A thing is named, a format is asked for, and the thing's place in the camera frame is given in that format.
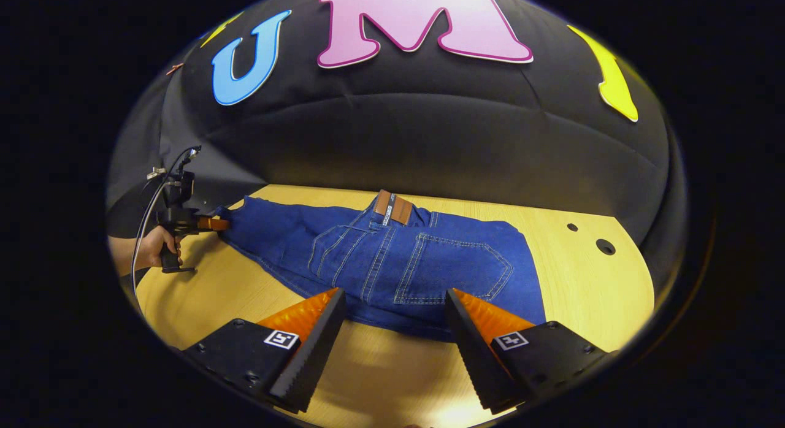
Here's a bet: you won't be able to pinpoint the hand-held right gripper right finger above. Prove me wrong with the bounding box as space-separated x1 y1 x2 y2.
445 288 617 415

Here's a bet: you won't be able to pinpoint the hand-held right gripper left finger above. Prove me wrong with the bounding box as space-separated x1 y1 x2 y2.
182 287 347 415

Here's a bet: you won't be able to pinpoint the blue denim jeans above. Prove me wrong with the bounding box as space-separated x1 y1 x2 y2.
218 190 548 343

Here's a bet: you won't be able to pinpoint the black backdrop cloth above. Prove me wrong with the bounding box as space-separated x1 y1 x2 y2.
105 0 687 294

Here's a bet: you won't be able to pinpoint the grey cable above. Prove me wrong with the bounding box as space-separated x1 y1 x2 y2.
131 146 202 300

